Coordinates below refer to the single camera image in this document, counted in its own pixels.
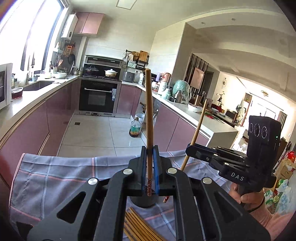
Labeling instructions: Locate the pink sleeve forearm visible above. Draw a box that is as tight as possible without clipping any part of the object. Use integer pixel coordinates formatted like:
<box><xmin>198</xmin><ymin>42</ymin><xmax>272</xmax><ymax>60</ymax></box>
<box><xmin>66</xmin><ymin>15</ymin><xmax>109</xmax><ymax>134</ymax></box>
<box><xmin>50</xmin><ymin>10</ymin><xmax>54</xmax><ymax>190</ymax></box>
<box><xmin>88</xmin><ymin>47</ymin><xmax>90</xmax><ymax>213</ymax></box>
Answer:
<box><xmin>248</xmin><ymin>197</ymin><xmax>293</xmax><ymax>240</ymax></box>

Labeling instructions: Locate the right hand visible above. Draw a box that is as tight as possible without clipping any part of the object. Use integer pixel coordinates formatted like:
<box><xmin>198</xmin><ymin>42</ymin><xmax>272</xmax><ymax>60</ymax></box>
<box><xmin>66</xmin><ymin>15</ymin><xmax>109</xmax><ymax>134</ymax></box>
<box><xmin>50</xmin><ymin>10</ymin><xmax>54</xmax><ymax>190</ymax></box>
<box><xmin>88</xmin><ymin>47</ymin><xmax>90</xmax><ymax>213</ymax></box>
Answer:
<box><xmin>229</xmin><ymin>183</ymin><xmax>264</xmax><ymax>212</ymax></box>

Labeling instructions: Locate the black mesh cup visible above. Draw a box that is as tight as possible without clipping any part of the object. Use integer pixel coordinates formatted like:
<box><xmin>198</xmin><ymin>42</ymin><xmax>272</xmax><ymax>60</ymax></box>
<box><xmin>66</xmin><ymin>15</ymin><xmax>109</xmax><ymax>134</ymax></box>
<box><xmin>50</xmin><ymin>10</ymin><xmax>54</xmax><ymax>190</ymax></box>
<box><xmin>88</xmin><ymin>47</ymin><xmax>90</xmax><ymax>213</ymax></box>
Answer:
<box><xmin>130</xmin><ymin>195</ymin><xmax>158</xmax><ymax>208</ymax></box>

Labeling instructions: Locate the oil bottle on floor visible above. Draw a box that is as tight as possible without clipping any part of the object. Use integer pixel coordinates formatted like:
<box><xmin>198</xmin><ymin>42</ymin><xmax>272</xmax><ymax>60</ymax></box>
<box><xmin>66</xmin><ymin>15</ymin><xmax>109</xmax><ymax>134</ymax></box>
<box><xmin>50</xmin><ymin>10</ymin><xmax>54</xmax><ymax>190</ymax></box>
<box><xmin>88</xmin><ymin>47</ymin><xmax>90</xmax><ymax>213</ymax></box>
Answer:
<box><xmin>129</xmin><ymin>117</ymin><xmax>142</xmax><ymax>138</ymax></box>

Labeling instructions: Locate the teal electric fan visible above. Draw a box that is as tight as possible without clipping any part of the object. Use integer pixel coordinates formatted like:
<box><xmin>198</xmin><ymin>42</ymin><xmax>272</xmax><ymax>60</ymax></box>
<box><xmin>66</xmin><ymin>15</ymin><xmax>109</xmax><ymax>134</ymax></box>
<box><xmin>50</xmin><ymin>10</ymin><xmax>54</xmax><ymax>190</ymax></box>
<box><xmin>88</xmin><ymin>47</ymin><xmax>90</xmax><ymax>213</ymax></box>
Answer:
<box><xmin>172</xmin><ymin>79</ymin><xmax>192</xmax><ymax>103</ymax></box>

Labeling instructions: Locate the grey plaid tablecloth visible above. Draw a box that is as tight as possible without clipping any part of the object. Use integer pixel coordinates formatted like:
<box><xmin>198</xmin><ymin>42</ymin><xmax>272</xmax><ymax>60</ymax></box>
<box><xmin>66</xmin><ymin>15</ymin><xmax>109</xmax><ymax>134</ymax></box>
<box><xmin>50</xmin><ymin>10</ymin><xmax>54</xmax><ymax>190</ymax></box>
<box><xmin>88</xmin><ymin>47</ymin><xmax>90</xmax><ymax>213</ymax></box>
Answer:
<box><xmin>10</xmin><ymin>150</ymin><xmax>231</xmax><ymax>240</ymax></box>

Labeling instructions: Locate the built-in black oven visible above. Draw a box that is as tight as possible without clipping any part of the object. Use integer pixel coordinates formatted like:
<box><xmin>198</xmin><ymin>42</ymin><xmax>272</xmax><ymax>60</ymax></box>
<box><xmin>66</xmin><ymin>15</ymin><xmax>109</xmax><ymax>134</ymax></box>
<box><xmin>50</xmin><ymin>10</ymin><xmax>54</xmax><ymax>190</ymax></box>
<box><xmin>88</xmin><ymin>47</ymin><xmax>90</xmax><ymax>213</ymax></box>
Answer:
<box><xmin>78</xmin><ymin>77</ymin><xmax>121</xmax><ymax>117</ymax></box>

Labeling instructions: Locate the white ceramic pot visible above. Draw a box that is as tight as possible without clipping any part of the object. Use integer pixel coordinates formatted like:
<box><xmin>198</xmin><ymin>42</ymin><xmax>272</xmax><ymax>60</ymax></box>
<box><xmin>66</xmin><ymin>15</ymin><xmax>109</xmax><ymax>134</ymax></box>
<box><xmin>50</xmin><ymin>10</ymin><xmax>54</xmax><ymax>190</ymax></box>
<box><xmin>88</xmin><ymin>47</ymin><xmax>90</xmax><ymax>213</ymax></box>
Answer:
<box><xmin>105</xmin><ymin>69</ymin><xmax>118</xmax><ymax>78</ymax></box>

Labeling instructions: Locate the white microwave oven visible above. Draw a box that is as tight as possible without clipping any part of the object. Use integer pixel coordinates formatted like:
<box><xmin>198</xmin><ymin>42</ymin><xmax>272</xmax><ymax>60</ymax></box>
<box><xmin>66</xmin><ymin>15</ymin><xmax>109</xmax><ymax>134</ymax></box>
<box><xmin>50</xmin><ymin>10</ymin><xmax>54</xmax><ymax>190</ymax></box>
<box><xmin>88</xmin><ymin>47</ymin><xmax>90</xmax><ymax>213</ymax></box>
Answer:
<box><xmin>0</xmin><ymin>63</ymin><xmax>13</xmax><ymax>109</ymax></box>

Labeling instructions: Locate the black camera box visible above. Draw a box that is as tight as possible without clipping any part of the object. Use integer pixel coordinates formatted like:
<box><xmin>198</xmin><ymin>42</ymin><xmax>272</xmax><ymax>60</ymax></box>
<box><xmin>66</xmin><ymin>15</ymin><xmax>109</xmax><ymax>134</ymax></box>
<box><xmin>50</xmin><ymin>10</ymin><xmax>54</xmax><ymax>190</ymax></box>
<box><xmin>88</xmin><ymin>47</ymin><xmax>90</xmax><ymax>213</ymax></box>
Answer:
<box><xmin>247</xmin><ymin>115</ymin><xmax>281</xmax><ymax>162</ymax></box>

